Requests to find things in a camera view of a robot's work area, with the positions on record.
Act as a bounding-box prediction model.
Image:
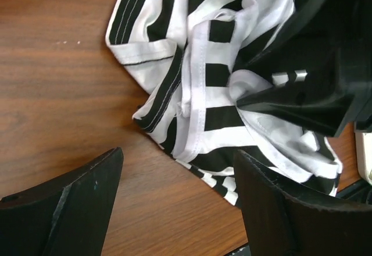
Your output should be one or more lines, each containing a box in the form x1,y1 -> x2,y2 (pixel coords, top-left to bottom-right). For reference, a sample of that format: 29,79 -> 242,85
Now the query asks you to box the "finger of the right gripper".
237,72 -> 366,137
246,5 -> 342,64

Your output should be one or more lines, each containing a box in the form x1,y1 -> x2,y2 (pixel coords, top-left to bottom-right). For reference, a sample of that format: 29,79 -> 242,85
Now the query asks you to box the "black white striped tank top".
105,0 -> 343,207

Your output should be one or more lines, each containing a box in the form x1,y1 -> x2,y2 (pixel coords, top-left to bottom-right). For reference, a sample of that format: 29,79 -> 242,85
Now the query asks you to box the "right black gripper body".
293,0 -> 371,99

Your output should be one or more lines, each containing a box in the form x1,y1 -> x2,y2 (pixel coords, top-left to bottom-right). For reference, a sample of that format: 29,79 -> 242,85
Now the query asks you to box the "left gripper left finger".
1,148 -> 124,255

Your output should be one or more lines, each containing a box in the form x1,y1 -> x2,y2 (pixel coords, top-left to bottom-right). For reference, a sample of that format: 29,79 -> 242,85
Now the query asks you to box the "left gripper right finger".
234,151 -> 371,255

